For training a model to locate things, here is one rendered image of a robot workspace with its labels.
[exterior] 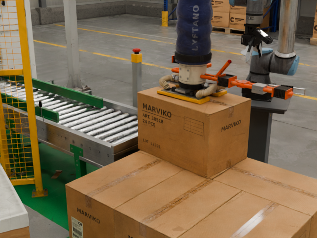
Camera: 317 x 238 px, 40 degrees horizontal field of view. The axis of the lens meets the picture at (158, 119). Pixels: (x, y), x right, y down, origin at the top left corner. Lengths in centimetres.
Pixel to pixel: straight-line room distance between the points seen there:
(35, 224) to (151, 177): 104
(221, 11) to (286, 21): 802
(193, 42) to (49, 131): 136
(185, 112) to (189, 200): 52
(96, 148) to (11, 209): 161
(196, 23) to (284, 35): 83
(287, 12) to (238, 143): 96
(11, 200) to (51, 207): 195
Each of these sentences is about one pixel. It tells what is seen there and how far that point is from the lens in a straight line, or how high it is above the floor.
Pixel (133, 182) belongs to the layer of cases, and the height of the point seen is 54.
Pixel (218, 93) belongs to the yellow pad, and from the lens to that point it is 274.
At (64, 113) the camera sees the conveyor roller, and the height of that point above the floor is 53.
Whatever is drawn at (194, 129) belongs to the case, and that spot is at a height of 82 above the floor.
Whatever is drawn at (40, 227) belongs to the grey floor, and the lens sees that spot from 324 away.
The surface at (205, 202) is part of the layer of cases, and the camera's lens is 236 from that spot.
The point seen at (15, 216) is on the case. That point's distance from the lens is 143.
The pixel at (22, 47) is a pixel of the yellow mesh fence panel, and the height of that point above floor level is 116.
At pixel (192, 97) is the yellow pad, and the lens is 263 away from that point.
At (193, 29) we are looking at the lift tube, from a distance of 259.
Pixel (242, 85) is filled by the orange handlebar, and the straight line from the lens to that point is 254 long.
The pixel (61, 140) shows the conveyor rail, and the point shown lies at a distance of 331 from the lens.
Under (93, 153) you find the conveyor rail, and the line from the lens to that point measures 305.
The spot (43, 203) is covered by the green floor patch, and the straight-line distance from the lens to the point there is 350.
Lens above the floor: 175
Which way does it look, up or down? 20 degrees down
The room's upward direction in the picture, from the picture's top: straight up
